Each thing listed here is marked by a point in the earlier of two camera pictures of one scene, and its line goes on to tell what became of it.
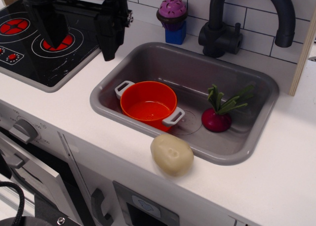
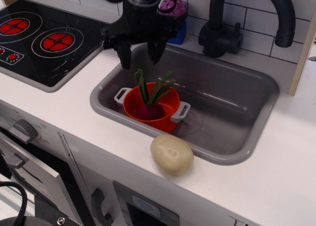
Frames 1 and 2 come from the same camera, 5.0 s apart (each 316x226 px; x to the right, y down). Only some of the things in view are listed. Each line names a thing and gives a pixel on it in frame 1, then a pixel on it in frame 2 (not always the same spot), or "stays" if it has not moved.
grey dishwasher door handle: (97, 197) stays
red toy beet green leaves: (216, 119) -> (152, 109)
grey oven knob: (24, 131) stays
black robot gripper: (113, 16) -> (140, 21)
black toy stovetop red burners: (26, 54) stays
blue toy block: (176, 37) stays
